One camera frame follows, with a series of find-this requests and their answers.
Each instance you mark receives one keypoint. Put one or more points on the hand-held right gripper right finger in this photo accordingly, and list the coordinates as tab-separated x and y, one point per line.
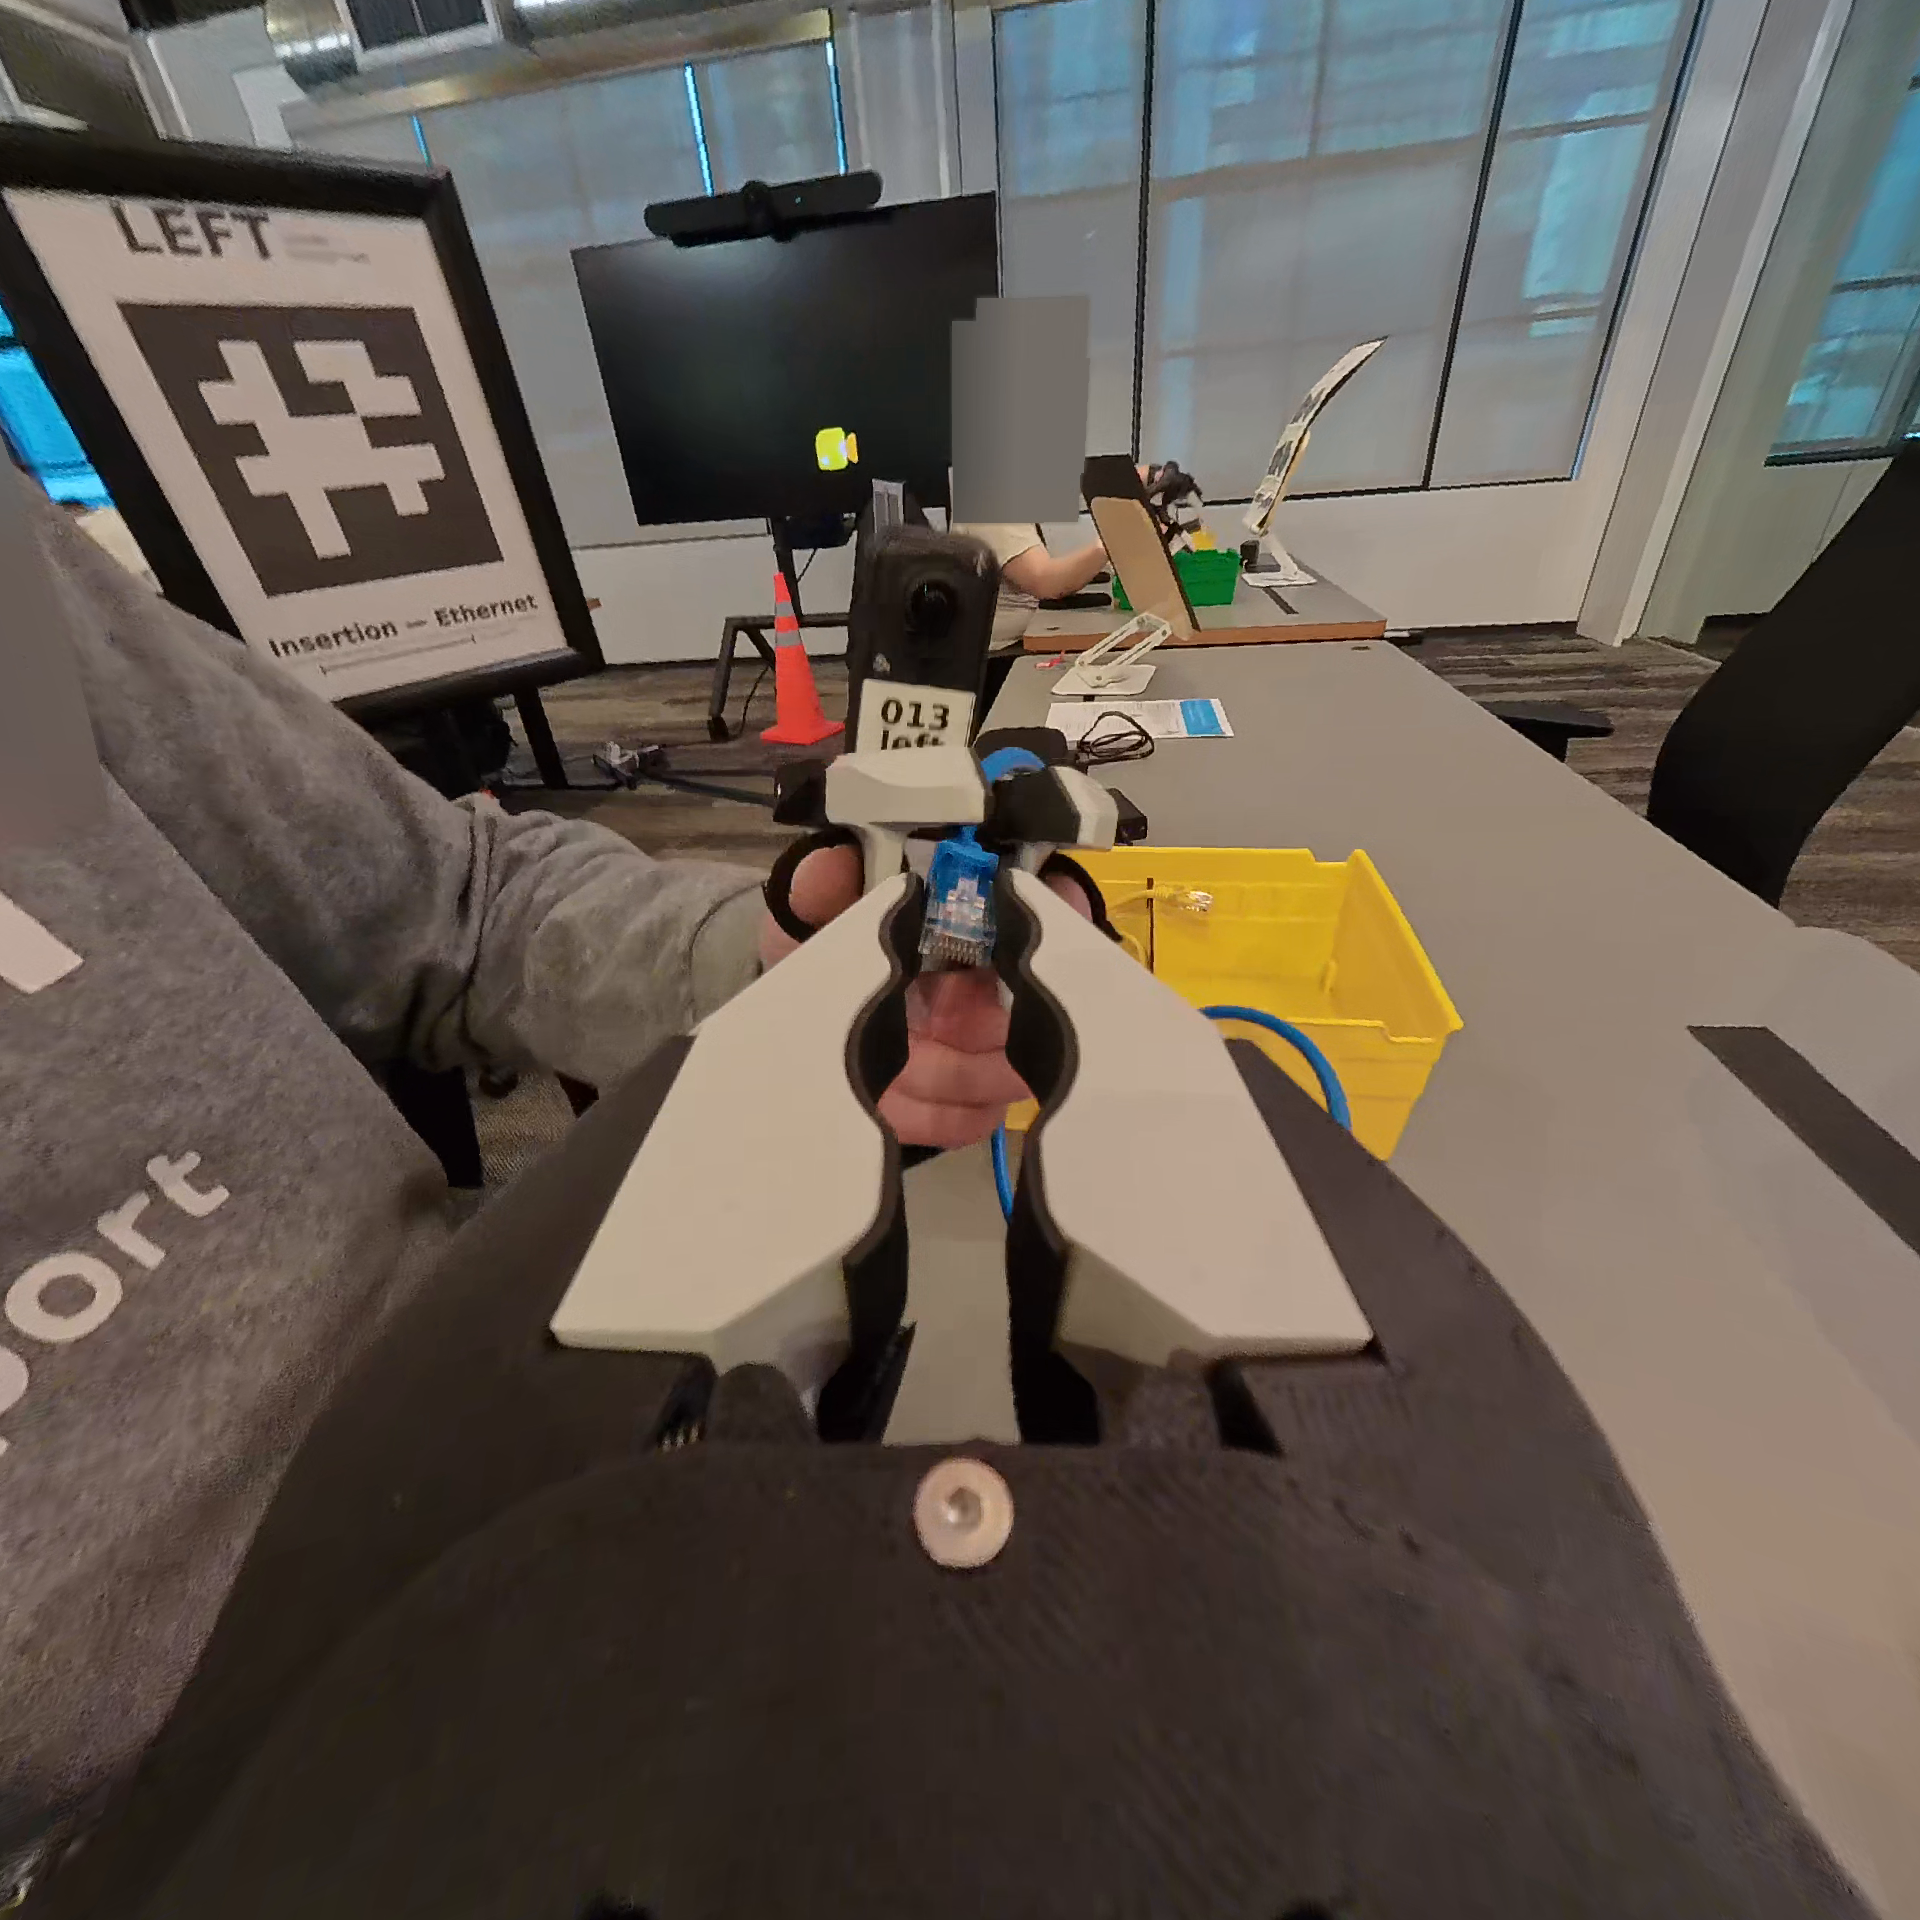
1201	1200

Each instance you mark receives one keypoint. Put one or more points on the framed black-white marker sign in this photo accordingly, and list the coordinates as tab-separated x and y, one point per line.
300	420

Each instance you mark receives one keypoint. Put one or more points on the green plastic bin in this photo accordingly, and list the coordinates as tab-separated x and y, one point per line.
1209	578

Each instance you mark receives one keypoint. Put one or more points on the white metal document stand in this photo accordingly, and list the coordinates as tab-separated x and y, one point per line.
1110	661

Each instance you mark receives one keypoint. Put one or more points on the large yellow plastic bin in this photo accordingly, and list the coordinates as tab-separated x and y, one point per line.
1321	960

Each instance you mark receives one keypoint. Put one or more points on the blue and white leaflet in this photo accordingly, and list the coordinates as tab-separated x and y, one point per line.
1192	720

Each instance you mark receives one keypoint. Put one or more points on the black office chair backrest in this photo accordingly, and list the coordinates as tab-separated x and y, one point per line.
1770	720

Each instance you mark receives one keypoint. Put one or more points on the person's left hand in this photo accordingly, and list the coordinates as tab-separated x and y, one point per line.
945	1065

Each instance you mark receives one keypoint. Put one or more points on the person's left forearm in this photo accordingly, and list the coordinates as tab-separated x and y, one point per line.
600	960

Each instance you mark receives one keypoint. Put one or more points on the cardboard display stand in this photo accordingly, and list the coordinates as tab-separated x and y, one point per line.
1141	554

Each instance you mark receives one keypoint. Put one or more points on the printed instruction sheet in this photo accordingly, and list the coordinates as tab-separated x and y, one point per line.
1305	420

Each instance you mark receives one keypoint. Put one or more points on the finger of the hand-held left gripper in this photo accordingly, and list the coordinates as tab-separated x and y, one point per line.
901	789
1083	811

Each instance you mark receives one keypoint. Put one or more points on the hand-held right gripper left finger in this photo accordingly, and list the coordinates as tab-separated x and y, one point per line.
720	1185

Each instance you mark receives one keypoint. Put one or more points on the orange traffic cone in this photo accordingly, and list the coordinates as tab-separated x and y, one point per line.
800	674

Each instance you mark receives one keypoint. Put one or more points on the large black monitor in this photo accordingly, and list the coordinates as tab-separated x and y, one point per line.
750	360

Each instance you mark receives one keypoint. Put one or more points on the brown background work table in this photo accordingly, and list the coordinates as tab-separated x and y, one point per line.
1321	608

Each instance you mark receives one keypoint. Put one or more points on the black video conference bar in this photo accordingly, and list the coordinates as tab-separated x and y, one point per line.
765	211

